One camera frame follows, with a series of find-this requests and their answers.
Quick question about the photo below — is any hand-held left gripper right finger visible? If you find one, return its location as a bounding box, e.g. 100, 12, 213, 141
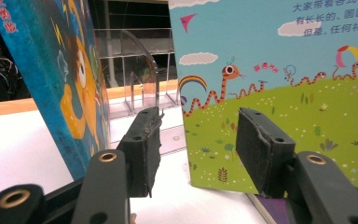
235, 107, 296, 199

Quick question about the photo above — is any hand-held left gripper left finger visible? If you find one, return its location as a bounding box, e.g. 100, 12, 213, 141
117, 106, 164, 199

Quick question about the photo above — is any clear acrylic book rack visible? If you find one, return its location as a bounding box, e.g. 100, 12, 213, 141
92, 27, 187, 157

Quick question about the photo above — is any colourful snake picture book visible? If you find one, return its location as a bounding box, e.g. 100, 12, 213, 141
167, 0, 358, 197

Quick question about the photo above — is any blue picture book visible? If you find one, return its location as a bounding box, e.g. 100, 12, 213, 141
0, 0, 111, 181

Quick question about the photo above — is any white metal stand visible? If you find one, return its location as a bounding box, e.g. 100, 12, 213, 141
102, 0, 176, 90

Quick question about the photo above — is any dark equipment with cables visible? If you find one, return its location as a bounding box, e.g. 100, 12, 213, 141
0, 18, 29, 104

